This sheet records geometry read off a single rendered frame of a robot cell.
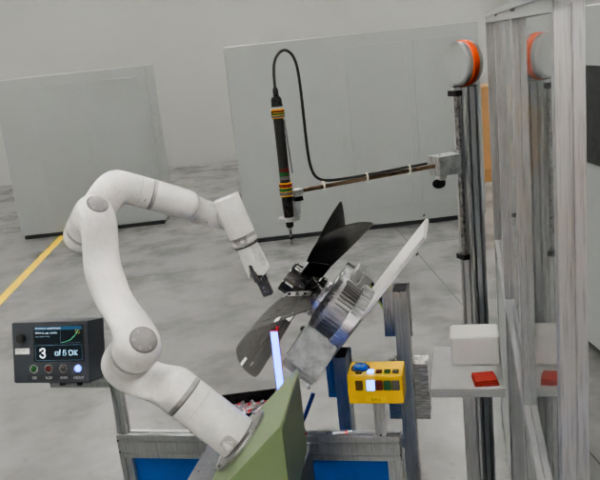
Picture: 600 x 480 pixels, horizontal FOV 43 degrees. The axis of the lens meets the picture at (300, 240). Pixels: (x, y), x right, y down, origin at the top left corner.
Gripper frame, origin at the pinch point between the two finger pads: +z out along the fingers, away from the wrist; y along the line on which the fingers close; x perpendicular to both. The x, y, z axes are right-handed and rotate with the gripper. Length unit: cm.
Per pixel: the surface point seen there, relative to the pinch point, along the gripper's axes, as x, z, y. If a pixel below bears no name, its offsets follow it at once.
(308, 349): 0.4, 27.6, 15.4
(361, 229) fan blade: -30.0, -2.6, 25.3
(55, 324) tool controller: 62, -16, -16
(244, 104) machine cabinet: 135, -67, 547
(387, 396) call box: -26.8, 37.5, -18.4
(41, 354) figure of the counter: 69, -9, -19
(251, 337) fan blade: 22.2, 21.1, 28.0
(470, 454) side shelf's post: -34, 90, 33
